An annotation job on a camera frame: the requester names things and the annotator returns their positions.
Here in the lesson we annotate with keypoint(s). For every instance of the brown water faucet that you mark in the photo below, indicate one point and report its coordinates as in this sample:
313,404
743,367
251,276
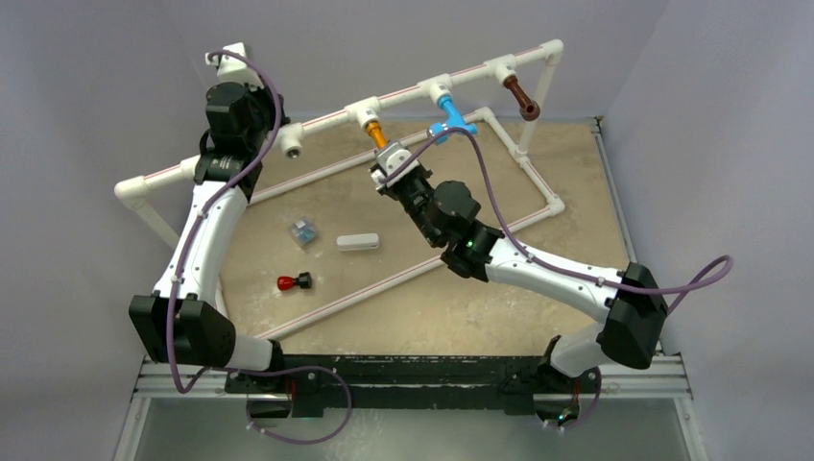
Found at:
528,108

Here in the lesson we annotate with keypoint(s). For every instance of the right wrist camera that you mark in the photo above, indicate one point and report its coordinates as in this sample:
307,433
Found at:
391,163

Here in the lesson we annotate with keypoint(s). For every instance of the clear bag blue parts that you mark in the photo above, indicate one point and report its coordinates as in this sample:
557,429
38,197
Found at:
303,232

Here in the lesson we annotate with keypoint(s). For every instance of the blue water faucet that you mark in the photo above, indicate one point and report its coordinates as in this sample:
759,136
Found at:
454,119

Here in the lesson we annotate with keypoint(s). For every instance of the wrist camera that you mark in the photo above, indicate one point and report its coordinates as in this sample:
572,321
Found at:
232,70
391,163

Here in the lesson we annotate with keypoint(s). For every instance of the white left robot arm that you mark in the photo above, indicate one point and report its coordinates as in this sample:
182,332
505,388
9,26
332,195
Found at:
180,314

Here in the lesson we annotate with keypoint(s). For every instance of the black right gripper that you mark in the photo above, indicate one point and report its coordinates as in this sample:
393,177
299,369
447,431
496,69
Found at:
391,190

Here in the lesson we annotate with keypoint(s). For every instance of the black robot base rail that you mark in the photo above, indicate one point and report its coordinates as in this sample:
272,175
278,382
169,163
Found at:
517,385

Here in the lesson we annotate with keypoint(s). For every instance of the red black faucet piece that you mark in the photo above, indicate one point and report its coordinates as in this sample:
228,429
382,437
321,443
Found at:
302,281

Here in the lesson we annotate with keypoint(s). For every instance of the white plastic case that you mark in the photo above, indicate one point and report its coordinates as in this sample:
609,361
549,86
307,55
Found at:
358,242

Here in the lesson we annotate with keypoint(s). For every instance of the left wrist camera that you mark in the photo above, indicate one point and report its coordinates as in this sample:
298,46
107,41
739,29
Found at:
232,70

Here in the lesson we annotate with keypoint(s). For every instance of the white PVC pipe frame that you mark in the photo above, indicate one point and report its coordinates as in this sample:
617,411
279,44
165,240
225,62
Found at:
314,171

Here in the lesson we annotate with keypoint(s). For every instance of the orange water faucet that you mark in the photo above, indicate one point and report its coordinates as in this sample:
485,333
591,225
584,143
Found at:
375,132

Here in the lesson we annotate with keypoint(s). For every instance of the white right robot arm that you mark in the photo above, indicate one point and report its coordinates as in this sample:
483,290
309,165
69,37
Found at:
627,316

